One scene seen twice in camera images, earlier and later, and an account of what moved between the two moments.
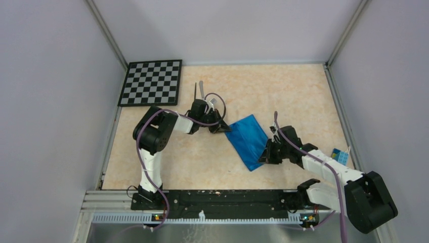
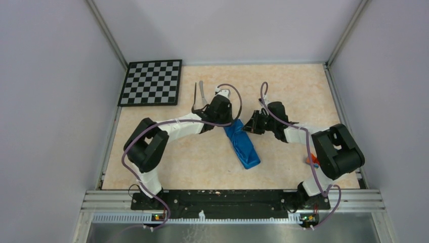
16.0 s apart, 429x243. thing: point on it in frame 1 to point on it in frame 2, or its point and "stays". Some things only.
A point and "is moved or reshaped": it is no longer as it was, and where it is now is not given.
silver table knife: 202,88 stays
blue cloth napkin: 249,139 is moved or reshaped
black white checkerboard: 154,83 stays
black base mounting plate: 219,203 stays
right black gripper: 267,156 to 252,126
